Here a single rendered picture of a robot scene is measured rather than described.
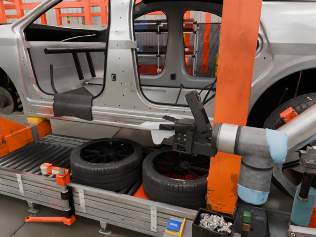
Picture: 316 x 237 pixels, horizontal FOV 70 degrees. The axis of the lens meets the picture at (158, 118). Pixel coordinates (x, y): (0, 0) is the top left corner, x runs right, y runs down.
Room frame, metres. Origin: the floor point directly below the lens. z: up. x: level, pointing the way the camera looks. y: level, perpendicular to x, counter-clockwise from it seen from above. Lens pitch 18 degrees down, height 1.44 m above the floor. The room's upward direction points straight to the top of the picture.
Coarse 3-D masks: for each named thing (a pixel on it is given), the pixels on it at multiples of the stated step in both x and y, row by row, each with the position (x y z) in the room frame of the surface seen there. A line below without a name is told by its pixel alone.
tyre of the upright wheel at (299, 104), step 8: (304, 96) 1.30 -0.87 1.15; (312, 96) 1.26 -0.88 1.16; (288, 104) 1.31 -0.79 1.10; (296, 104) 1.24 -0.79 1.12; (304, 104) 1.18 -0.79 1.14; (312, 104) 1.15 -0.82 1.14; (272, 112) 1.39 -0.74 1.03; (280, 112) 1.28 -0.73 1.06; (296, 112) 1.17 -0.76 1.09; (272, 120) 1.30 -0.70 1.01; (280, 120) 1.20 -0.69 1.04; (264, 128) 1.35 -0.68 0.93; (272, 128) 1.21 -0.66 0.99; (272, 176) 1.19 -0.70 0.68; (280, 184) 1.17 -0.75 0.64; (288, 192) 1.16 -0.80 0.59
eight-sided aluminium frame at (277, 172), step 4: (276, 164) 1.11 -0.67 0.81; (280, 164) 1.11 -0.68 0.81; (276, 168) 1.12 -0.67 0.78; (280, 168) 1.11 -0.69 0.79; (272, 172) 1.14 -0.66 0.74; (276, 172) 1.11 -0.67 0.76; (280, 172) 1.10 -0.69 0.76; (276, 176) 1.11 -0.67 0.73; (280, 176) 1.10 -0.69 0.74; (284, 176) 1.13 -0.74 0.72; (280, 180) 1.10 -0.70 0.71; (284, 180) 1.10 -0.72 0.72; (288, 180) 1.13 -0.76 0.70; (284, 184) 1.09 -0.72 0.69; (288, 184) 1.09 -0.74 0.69; (292, 184) 1.12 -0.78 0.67; (288, 188) 1.09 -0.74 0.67; (292, 188) 1.08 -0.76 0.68; (296, 188) 1.11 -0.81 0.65; (292, 192) 1.08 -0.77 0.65; (292, 196) 1.08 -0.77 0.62
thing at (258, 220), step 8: (240, 200) 1.41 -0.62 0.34; (240, 208) 1.24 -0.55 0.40; (248, 208) 1.24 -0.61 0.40; (256, 208) 1.24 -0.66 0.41; (240, 216) 1.18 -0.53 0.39; (256, 216) 1.17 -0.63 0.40; (264, 216) 1.16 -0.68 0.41; (240, 224) 1.17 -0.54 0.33; (256, 224) 1.14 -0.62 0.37; (264, 224) 1.14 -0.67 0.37; (240, 232) 1.18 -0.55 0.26; (248, 232) 1.15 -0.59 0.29; (256, 232) 1.14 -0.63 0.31; (264, 232) 1.14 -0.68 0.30
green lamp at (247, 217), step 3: (243, 213) 0.90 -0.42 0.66; (246, 213) 0.90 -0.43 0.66; (249, 213) 0.90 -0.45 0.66; (243, 216) 0.89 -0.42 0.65; (246, 216) 0.88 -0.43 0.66; (249, 216) 0.88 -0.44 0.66; (243, 219) 0.89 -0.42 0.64; (246, 219) 0.88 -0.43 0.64; (249, 219) 0.88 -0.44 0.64; (249, 222) 0.88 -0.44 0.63
